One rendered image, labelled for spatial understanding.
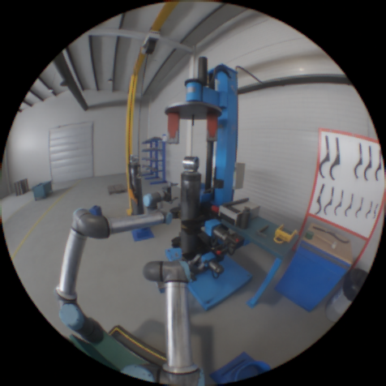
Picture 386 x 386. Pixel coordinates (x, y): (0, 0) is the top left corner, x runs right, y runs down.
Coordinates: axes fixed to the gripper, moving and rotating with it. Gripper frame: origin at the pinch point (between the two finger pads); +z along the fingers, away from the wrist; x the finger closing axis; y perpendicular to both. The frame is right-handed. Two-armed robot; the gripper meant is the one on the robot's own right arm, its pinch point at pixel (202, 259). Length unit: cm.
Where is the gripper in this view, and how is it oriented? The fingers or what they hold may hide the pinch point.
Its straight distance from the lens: 113.4
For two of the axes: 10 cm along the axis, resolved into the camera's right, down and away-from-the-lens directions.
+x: 5.2, 6.5, 5.6
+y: -5.2, -2.7, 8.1
